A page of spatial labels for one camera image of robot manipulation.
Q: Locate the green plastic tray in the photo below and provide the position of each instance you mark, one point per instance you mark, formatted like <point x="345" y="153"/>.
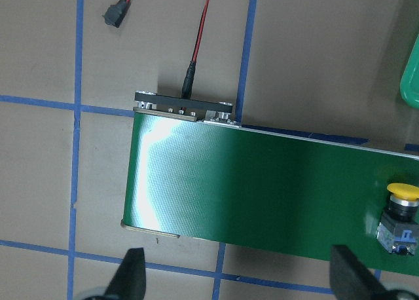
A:
<point x="409" y="80"/>

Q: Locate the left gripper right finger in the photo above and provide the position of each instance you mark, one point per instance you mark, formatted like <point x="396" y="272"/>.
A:
<point x="350" y="279"/>

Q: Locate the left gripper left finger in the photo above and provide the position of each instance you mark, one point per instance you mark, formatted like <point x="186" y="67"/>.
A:
<point x="129" y="281"/>

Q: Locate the green conveyor belt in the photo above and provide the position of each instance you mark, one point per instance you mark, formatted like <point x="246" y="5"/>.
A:
<point x="192" y="172"/>

